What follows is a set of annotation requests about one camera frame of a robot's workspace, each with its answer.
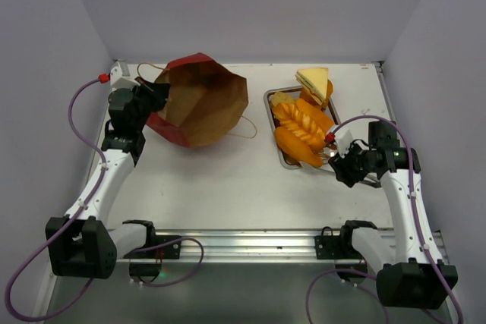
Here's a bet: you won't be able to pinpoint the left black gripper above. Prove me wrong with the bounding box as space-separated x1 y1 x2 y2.
127 77 170 131

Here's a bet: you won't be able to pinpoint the red paper bag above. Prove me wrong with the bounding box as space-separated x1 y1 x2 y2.
147 53 249 148

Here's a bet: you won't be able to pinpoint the twisted yellow fake bread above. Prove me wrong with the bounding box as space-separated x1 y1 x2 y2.
271 103 325 146

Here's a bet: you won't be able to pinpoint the long orange fake baguette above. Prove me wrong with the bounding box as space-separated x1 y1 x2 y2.
295 99 334 132

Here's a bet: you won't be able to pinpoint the round orange fake bun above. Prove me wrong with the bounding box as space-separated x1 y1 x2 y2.
299 80 333 110

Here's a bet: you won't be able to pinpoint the sliced fake bread piece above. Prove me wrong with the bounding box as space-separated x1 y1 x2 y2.
295 67 329 103

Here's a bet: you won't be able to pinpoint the seeded fake bread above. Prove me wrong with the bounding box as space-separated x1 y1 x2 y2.
270 91 296 106

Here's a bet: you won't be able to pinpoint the steel tongs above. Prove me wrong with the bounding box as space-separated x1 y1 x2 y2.
296 149 381 188

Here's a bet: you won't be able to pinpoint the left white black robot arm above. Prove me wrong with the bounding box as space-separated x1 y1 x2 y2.
46 78 170 279

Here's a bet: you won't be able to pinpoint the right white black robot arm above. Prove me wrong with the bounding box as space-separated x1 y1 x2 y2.
326 116 458 310

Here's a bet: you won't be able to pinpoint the steel tray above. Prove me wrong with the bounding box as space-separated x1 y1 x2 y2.
264 86 340 169

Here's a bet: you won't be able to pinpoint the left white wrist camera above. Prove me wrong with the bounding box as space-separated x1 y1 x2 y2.
98 61 140 90

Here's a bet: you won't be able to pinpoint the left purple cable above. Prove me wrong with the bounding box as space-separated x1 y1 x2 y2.
4 73 111 321

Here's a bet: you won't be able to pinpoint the purple cable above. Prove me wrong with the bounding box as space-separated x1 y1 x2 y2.
305 114 464 324
4 73 111 321

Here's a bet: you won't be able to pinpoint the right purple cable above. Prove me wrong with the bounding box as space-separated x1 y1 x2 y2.
305 114 464 324

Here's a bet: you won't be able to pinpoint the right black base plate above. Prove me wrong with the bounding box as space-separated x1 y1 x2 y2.
314 235 354 260

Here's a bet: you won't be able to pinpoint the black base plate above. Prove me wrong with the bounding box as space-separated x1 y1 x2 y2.
124 235 181 260
314 235 354 260

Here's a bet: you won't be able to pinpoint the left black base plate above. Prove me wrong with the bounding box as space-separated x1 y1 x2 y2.
124 235 181 260

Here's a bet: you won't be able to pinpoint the aluminium rail frame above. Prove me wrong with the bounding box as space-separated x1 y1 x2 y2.
49 228 453 264

